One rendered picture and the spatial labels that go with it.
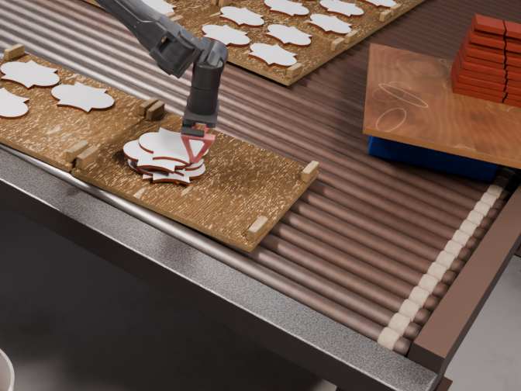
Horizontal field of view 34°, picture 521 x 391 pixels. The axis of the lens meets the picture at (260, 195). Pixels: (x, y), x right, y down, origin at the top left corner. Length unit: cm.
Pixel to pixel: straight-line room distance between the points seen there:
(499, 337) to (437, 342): 166
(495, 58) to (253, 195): 74
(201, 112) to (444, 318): 61
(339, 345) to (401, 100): 77
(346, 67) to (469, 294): 103
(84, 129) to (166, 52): 32
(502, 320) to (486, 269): 153
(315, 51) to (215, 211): 91
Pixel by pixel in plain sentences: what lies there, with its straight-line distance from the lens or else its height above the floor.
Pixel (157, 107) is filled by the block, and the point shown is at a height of 96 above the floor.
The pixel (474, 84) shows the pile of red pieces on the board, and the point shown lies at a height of 107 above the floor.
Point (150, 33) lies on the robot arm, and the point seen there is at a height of 123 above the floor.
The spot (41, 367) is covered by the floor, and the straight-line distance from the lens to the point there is 263.
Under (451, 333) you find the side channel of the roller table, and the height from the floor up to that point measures 95.
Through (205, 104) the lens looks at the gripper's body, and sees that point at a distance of 168.
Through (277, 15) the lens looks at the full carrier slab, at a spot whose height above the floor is 94.
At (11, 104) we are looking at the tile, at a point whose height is 94.
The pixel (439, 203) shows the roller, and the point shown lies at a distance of 192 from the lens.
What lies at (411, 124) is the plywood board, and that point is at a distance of 194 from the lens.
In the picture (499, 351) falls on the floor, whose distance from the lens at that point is 308.
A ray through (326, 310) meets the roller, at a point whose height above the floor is 91.
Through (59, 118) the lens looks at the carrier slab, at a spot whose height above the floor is 94.
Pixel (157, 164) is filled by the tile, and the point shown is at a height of 98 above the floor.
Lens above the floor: 188
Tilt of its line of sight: 33 degrees down
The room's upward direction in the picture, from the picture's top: 12 degrees clockwise
